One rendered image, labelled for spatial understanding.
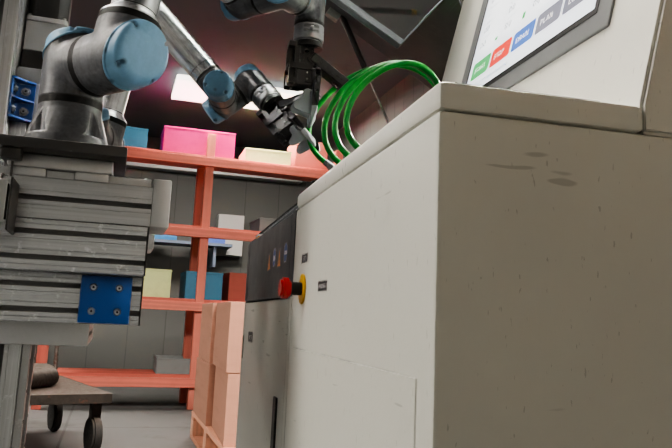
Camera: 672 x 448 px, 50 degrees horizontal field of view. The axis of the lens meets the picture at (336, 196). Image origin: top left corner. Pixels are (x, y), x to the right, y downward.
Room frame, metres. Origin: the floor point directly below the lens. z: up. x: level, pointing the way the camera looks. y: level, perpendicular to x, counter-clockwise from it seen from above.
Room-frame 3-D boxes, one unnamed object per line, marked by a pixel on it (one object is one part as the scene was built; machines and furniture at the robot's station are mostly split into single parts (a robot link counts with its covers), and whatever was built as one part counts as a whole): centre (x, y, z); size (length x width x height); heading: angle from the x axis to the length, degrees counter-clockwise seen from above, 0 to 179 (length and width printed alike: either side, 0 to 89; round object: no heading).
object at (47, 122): (1.34, 0.51, 1.09); 0.15 x 0.15 x 0.10
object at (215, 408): (4.17, 0.23, 0.41); 1.39 x 0.99 x 0.82; 12
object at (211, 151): (6.17, 1.18, 1.17); 2.48 x 0.66 x 2.33; 107
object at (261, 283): (1.68, 0.13, 0.87); 0.62 x 0.04 x 0.16; 14
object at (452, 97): (1.02, -0.12, 0.96); 0.70 x 0.22 x 0.03; 14
